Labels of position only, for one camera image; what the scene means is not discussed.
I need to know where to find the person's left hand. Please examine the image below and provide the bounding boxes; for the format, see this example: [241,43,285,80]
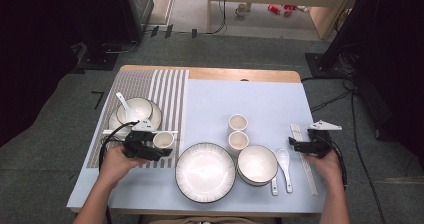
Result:
[98,144,148,188]

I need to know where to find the black stand base plate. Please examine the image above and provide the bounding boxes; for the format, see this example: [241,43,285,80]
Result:
[77,52,120,72]
[304,52,354,81]

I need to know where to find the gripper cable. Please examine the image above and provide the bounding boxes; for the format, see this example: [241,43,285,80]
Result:
[98,121,139,172]
[319,135,349,189]

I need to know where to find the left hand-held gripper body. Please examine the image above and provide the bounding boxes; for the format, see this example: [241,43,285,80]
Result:
[121,119,156,161]

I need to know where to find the pale small floor object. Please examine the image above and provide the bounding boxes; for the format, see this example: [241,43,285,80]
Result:
[234,2,253,18]

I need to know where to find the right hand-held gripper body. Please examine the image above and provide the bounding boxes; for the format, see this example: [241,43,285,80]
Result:
[301,119,343,159]

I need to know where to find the dark curtain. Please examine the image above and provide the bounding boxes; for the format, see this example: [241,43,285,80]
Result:
[0,0,91,148]
[353,0,424,173]

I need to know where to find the white ribbed plate dark rim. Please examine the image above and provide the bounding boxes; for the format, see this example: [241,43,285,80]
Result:
[174,142,237,204]
[108,98,163,142]

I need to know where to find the grey striped placemat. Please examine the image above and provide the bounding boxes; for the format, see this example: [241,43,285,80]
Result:
[86,69,190,169]

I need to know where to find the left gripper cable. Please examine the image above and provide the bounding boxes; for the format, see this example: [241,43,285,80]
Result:
[98,121,139,172]

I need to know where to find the white ceramic cup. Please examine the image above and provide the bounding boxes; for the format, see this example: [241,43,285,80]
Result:
[228,130,250,152]
[228,113,249,133]
[152,131,176,151]

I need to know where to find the row of white chopsticks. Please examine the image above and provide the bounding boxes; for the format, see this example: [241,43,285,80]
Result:
[289,123,319,197]

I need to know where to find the black slanted stand pole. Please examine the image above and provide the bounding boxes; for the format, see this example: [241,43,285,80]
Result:
[321,0,384,70]

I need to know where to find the person's right hand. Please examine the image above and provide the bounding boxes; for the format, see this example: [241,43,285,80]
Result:
[303,149,344,186]

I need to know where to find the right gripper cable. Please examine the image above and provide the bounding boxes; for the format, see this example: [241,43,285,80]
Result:
[319,135,349,189]

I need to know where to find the red floor object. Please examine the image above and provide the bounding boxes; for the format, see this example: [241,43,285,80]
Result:
[282,4,297,18]
[266,3,282,16]

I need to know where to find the long black floor cable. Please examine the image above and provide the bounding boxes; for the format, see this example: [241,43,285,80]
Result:
[349,83,388,224]

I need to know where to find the person's beige trousers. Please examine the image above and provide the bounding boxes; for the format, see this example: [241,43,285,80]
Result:
[138,215,278,224]

